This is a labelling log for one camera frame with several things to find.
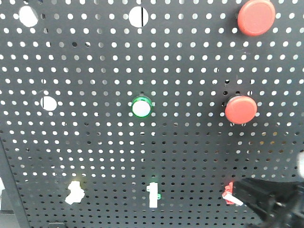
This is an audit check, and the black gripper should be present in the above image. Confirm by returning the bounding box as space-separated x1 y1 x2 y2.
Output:
233 178 304 228

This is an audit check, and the red toggle switch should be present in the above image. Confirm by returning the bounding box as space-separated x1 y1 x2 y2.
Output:
222 182 244 206

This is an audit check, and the yellow toggle switch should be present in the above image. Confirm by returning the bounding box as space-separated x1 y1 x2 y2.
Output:
65 181 85 205

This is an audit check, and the lower red mushroom button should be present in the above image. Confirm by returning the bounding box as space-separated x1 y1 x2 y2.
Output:
225 95 257 124

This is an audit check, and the red mushroom button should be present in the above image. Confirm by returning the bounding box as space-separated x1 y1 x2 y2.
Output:
225 95 257 124
237 0 276 37

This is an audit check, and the green illuminated push button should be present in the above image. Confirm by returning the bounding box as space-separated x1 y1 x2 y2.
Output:
131 96 152 118

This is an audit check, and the black perforated pegboard panel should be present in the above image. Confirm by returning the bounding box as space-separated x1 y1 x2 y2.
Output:
0 0 304 228

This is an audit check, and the upper red mushroom button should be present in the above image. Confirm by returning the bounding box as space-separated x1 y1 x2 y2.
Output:
237 0 276 37

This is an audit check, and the black electronics box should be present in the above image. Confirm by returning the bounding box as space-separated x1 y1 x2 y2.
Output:
0 179 19 228

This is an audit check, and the green toggle switch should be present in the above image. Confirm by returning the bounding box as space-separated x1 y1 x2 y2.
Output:
146 182 161 209

